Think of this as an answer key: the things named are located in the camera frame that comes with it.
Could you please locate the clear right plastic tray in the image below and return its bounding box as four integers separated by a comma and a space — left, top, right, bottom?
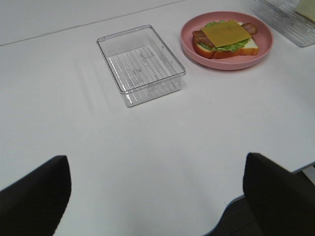
253, 0, 315, 47

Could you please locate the bread slice from tray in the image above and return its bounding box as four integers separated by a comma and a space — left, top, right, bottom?
192, 22, 260, 59

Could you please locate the bread slice in right tray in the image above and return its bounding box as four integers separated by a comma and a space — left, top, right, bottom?
295, 0, 315, 22

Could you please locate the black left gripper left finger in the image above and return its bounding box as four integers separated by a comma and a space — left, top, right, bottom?
0, 155, 71, 236

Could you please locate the pink round plate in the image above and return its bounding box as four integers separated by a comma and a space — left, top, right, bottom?
180, 11, 273, 70

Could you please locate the clear left plastic tray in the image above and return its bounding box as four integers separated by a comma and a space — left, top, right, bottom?
96, 25, 186, 108

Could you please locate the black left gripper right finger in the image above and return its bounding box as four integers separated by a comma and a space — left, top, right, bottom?
243, 152, 315, 236

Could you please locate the yellow cheese slice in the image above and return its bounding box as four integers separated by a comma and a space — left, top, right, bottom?
200, 20, 252, 48

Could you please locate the clear plastic tray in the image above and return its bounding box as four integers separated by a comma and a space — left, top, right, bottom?
253, 0, 315, 47
96, 25, 186, 108

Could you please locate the green lettuce leaf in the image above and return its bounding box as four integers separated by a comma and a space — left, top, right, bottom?
201, 21, 250, 52

